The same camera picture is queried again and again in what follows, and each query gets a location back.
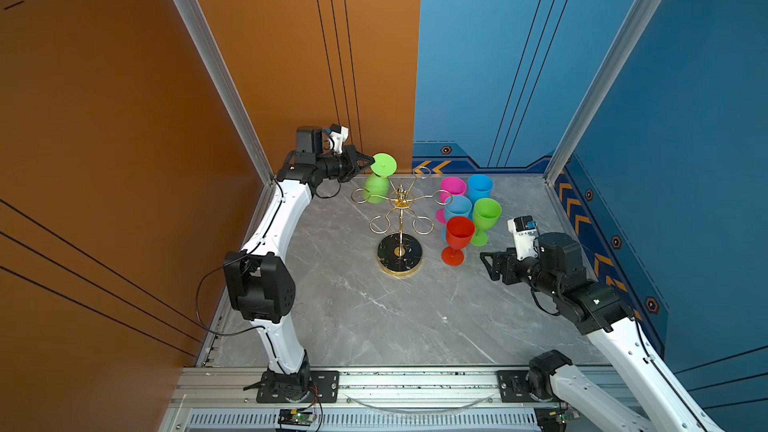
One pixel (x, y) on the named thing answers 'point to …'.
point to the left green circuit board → (301, 417)
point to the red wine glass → (460, 231)
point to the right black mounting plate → (512, 387)
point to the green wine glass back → (376, 188)
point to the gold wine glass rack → (400, 254)
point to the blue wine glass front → (456, 206)
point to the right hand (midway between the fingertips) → (491, 252)
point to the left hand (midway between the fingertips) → (376, 157)
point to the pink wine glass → (449, 186)
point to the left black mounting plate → (324, 388)
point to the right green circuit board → (555, 419)
